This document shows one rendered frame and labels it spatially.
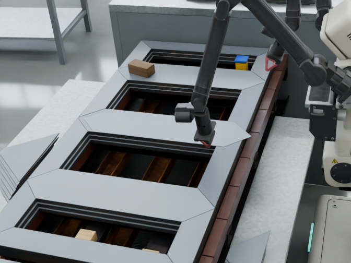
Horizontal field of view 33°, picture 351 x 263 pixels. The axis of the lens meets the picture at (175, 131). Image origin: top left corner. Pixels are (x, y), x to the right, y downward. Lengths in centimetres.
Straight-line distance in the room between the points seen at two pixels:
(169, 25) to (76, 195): 131
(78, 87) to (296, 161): 121
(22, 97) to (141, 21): 174
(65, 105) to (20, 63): 231
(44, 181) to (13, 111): 230
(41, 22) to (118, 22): 216
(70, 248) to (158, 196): 37
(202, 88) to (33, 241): 79
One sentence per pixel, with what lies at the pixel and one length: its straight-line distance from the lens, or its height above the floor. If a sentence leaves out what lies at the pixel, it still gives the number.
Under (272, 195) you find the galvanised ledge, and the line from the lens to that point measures 241.
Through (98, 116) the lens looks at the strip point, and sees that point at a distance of 264.
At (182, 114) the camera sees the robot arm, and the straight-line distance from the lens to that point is 223.
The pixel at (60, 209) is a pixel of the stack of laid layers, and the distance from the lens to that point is 222.
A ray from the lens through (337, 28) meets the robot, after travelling 215.
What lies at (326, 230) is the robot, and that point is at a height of 28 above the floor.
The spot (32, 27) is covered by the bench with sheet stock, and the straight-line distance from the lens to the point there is 534.
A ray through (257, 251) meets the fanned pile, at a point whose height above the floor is 72.
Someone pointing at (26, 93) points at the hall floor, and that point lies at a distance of 479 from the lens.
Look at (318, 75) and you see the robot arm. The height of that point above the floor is 124.
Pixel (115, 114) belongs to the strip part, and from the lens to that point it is 263.
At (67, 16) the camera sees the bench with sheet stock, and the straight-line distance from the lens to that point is 543.
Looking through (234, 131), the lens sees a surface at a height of 87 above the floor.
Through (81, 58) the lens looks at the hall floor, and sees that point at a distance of 516.
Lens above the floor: 224
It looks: 34 degrees down
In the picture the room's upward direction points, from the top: 6 degrees counter-clockwise
